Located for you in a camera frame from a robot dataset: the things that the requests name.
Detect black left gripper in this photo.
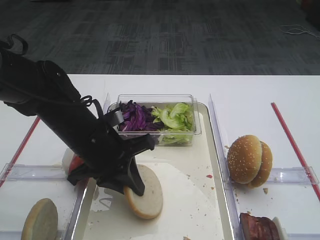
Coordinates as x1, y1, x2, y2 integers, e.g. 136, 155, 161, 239
67, 109, 155, 196

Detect bun slice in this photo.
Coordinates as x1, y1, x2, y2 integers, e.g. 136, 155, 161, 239
20, 198, 58, 240
123, 164, 163, 220

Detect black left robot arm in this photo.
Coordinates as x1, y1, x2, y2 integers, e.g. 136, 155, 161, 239
0, 34, 155, 196

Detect white tomato pusher block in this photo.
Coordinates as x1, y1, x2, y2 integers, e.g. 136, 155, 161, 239
61, 148, 74, 176

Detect green lettuce leaves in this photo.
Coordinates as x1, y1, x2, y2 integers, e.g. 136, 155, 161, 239
151, 102, 195, 146

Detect brown meat patty stack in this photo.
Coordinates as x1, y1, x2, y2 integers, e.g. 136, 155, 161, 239
239, 212, 280, 240

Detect purple cabbage shreds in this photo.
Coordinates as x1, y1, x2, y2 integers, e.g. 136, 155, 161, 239
117, 100, 165, 140

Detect silver metal tray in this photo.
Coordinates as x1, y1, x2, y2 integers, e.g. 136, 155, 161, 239
74, 103, 234, 240

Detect clear plastic salad box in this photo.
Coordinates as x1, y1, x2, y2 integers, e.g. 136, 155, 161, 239
104, 94, 202, 146

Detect front sesame top bun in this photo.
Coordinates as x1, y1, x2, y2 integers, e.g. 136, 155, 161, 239
227, 135, 262, 184

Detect sesame bun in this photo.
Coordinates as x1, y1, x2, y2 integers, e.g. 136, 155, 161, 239
247, 141, 273, 188
227, 135, 262, 184

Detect rear sesame top bun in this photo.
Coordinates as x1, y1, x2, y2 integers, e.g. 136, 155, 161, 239
247, 141, 273, 188

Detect white patty pusher block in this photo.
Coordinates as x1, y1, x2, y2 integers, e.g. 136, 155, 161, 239
272, 216, 289, 240

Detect clear top bun track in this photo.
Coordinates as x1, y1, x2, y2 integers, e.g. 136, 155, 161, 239
224, 167, 319, 186

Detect clear patty track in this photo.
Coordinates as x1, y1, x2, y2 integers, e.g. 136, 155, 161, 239
287, 233, 320, 240

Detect right clear divider wall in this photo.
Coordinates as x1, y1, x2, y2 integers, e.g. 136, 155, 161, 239
208, 94, 244, 240

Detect left red rail strip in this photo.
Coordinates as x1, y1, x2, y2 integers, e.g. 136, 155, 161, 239
0, 116, 40, 187

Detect red rail strip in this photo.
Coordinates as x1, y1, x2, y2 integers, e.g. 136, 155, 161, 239
270, 102, 320, 200
0, 116, 40, 187

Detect right red rail strip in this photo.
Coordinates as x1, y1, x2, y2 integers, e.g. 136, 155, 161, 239
270, 102, 320, 200

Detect white floor cable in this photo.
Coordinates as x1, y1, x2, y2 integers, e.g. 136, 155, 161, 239
279, 24, 320, 39

